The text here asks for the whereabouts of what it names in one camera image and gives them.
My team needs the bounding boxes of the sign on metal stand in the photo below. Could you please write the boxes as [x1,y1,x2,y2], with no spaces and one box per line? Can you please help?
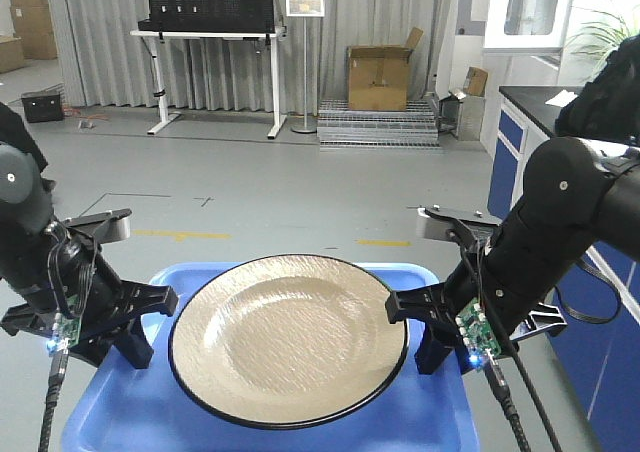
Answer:
[286,0,325,135]

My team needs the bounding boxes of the metal grate platform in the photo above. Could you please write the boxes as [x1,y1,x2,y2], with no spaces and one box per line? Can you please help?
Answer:
[317,99,440,150]

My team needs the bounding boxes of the grey curtain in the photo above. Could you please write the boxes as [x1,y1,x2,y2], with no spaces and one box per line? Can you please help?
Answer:
[49,0,458,113]

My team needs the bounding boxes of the black left braided cable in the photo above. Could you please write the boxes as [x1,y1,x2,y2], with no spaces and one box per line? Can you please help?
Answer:
[37,241,101,452]

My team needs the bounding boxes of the green right circuit board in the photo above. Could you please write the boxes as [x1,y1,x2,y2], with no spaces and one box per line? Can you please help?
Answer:
[455,298,502,369]

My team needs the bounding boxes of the green left circuit board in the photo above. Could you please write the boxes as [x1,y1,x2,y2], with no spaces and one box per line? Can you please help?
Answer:
[47,312,82,355]

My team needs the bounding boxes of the green potted plant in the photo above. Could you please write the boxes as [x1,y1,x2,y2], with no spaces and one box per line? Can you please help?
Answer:
[563,0,639,82]

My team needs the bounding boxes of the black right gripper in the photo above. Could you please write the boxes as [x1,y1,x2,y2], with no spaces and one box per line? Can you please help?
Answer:
[385,226,568,375]

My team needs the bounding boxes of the green circuit board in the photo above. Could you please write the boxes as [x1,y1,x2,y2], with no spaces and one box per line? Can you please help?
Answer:
[47,312,82,355]
[455,298,502,369]

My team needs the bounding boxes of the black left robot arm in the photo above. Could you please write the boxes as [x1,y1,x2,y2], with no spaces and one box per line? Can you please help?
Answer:
[1,105,178,369]

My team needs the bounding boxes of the blue plastic tray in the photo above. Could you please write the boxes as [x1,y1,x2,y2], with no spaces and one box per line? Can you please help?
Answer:
[60,260,482,452]

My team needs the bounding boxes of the metal step box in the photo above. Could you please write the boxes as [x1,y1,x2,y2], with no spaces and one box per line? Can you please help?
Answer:
[437,88,485,141]

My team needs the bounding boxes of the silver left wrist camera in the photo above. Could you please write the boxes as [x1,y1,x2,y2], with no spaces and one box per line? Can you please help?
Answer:
[62,208,132,244]

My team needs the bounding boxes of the black pegboard with tools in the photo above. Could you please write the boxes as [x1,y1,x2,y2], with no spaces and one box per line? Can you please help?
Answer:
[138,0,275,34]

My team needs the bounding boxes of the small cardboard box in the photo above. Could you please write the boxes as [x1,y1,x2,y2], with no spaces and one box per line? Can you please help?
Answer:
[463,67,488,97]

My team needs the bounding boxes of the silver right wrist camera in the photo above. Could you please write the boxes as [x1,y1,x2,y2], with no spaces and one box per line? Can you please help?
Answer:
[416,204,501,244]

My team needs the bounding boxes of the large open cardboard box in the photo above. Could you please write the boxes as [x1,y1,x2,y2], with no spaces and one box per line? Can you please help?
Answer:
[347,27,424,112]

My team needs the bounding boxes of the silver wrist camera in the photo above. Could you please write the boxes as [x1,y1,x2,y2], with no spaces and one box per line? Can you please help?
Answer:
[416,204,501,244]
[62,208,132,244]

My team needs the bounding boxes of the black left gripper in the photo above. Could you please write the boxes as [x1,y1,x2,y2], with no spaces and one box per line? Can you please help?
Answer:
[1,236,179,370]

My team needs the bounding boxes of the white glass door cabinet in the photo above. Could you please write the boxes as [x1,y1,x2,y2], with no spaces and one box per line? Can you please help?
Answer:
[483,0,573,56]

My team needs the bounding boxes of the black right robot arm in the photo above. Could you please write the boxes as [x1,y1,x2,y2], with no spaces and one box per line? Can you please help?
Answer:
[386,37,639,374]

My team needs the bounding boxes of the beige plate with black rim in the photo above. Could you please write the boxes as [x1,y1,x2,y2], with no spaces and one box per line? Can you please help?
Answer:
[169,255,409,429]

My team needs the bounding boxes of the black box on floor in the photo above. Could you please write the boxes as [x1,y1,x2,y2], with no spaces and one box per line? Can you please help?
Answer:
[21,91,64,123]

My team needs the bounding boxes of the stacked cardboard boxes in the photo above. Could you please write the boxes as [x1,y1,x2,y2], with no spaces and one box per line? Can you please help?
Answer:
[8,0,58,60]

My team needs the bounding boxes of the white standing desk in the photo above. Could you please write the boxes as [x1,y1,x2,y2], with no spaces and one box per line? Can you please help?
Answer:
[129,25,287,140]

